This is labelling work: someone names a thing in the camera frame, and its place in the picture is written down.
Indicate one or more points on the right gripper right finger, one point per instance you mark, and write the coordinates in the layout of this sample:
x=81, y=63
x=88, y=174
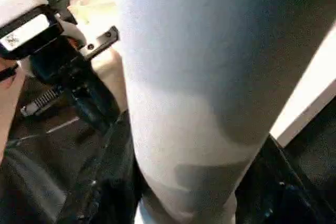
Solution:
x=289, y=192

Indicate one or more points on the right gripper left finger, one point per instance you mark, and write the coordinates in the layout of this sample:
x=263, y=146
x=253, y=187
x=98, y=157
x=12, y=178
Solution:
x=105, y=182

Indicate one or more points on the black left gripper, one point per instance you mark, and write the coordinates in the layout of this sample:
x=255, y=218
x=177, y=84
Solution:
x=58, y=69

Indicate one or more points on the white plastic table top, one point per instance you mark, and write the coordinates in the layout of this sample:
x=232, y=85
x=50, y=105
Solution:
x=100, y=9

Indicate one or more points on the white plastic table leg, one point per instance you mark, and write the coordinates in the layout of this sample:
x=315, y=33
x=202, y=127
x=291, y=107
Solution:
x=210, y=77

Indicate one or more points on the black work mat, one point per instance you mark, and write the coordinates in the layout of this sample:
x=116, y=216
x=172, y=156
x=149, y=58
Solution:
x=31, y=182

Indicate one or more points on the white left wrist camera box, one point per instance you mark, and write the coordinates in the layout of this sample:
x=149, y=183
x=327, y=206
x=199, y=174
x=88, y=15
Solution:
x=26, y=19

